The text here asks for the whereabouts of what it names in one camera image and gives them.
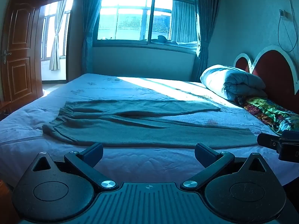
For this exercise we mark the folded white quilt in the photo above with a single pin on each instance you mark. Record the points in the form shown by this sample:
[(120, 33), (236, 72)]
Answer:
[(229, 79)]

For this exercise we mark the wall socket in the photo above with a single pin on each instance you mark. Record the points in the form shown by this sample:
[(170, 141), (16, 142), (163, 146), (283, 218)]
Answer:
[(285, 14)]

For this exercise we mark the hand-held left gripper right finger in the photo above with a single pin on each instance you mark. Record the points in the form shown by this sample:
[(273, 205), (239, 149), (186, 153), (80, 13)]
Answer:
[(205, 154)]

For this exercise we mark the pale folded cloth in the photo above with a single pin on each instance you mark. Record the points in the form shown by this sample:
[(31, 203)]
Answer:
[(186, 44)]

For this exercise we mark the small dark object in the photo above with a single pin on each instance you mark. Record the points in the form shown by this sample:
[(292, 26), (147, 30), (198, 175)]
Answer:
[(162, 39)]

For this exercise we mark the grey-green pants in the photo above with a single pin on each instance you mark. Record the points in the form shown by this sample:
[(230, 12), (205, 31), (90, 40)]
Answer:
[(140, 133)]

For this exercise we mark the tied beige curtain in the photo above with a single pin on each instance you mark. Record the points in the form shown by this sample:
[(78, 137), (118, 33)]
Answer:
[(56, 44)]

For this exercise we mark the sheer pale curtain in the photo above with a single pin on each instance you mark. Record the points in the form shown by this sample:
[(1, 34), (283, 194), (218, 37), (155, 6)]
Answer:
[(184, 21)]

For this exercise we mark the brown wooden door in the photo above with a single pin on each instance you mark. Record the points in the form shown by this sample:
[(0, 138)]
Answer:
[(21, 51)]

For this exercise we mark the red heart-shaped headboard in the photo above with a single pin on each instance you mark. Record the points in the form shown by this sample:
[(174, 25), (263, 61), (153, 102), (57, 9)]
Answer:
[(278, 74)]

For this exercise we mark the bed with pale embroidered sheet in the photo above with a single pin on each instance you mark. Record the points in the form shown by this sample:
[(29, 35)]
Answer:
[(140, 86)]

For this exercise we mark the large sliding window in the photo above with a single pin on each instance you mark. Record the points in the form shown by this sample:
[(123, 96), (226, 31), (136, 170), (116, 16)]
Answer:
[(130, 11)]

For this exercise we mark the balcony window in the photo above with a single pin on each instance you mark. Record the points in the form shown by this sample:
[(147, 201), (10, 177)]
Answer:
[(48, 28)]

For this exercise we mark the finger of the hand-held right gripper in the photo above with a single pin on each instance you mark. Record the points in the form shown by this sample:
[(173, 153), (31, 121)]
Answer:
[(266, 140)]

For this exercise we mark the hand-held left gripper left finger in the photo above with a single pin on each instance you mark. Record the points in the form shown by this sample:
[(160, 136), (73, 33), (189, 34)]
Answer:
[(93, 154)]

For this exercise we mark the colourful patterned pillow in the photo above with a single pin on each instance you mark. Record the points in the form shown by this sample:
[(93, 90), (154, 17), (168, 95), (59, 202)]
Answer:
[(268, 112)]

